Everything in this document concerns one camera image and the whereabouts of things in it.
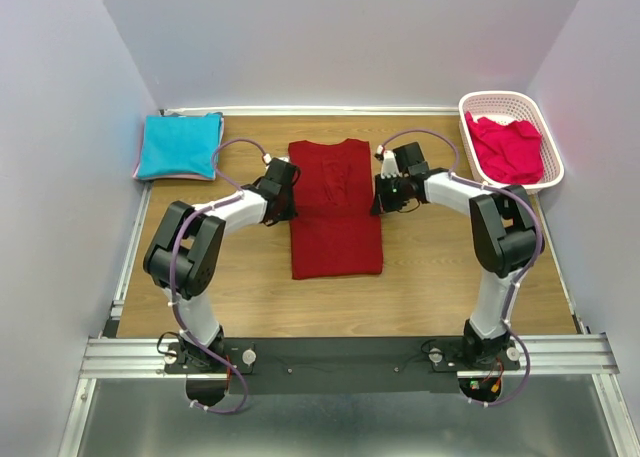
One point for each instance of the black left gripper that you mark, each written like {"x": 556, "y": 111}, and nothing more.
{"x": 290, "y": 212}

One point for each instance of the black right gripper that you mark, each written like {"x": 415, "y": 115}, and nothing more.
{"x": 381, "y": 203}

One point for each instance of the dark red t-shirt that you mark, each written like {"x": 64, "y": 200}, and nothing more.
{"x": 334, "y": 234}

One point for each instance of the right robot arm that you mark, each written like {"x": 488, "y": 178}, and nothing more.
{"x": 506, "y": 237}

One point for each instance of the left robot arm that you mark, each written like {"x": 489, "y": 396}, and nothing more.
{"x": 183, "y": 255}

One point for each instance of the folded cyan t-shirt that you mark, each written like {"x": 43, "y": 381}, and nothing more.
{"x": 192, "y": 134}

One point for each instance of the magenta t-shirt in basket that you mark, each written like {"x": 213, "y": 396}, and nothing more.
{"x": 508, "y": 154}

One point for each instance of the pink plastic laundry basket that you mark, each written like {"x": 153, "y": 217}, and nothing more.
{"x": 504, "y": 107}

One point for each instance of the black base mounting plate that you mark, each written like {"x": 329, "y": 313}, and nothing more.
{"x": 333, "y": 365}

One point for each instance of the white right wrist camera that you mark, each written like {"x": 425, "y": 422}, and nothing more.
{"x": 389, "y": 167}

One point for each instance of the aluminium table edge rail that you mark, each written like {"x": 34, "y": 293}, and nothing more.
{"x": 304, "y": 110}

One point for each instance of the front aluminium rail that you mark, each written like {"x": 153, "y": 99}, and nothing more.
{"x": 579, "y": 354}

